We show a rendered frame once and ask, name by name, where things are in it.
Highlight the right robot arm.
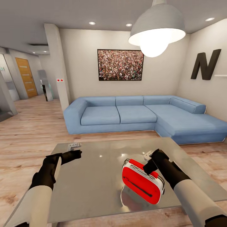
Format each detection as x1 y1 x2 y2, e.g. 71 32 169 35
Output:
143 149 227 227

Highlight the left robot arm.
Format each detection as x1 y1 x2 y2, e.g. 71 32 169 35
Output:
5 143 82 227

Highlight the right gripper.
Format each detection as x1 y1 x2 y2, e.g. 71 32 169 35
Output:
143 160 157 175

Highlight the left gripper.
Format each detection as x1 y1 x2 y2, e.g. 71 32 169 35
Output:
66 150 81 162

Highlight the radio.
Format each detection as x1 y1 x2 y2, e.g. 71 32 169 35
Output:
122 159 165 204

